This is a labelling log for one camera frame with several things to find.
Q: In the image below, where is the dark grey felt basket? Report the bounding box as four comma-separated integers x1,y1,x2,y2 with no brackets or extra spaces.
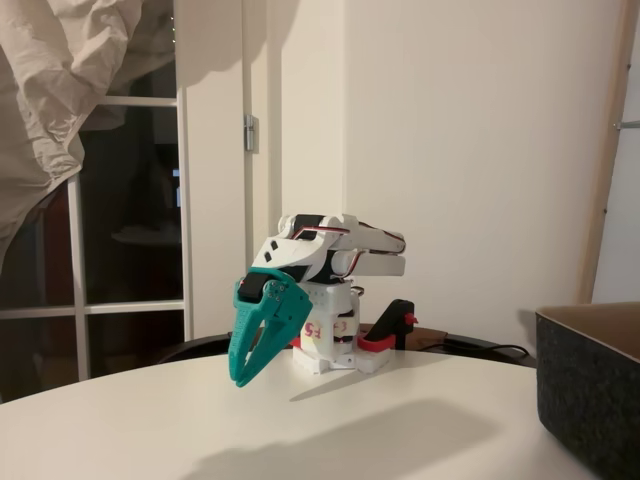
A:
534,302,640,469

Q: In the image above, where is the yellow sticker marked F5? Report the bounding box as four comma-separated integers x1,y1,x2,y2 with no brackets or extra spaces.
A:
299,319,327,352

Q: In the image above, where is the dark brown chair back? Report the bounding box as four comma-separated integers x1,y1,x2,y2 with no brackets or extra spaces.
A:
159,332,236,364
359,324,537,369

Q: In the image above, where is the white framed glass door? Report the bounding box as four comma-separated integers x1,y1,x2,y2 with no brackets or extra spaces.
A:
64,94,195,382

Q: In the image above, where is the black clamp with red pad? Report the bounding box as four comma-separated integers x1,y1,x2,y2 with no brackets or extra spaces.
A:
357,298,419,354

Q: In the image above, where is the silver door hinge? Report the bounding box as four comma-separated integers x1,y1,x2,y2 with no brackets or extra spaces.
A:
243,113,260,152

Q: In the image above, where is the crumpled beige curtain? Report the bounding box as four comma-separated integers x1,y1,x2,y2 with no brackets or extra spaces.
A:
0,0,176,261

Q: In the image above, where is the thin black cable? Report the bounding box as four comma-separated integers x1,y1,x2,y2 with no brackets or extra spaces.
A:
417,342,532,359

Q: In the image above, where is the light wooden post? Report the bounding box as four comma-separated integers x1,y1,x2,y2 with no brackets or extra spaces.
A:
571,0,635,305

